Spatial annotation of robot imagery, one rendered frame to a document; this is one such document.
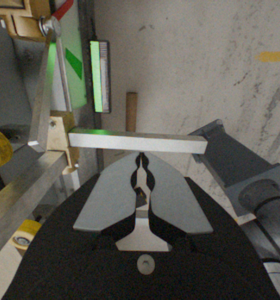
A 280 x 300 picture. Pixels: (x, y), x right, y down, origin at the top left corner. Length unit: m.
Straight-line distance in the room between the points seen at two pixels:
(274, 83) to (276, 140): 0.50
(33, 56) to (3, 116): 0.19
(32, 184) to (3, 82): 0.35
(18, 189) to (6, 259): 0.40
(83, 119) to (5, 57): 0.26
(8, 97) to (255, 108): 1.46
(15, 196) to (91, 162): 0.29
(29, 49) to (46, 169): 0.39
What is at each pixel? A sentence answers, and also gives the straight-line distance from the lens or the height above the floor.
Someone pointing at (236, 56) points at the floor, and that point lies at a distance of 1.28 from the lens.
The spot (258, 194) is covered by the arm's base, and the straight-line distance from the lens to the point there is 0.82.
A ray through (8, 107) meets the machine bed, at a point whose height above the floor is 0.70.
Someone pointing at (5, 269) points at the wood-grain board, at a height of 0.90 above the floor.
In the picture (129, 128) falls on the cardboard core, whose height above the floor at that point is 0.08.
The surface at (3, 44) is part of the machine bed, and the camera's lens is 0.58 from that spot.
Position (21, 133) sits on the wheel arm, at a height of 0.83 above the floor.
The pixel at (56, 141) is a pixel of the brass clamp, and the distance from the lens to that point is 0.33.
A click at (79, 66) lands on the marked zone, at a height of 0.73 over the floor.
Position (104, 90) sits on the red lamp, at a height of 0.70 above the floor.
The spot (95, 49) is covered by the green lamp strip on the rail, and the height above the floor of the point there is 0.70.
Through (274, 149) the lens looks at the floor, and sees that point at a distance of 1.75.
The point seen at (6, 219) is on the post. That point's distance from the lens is 0.24.
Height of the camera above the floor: 1.10
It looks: 62 degrees down
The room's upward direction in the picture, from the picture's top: 180 degrees counter-clockwise
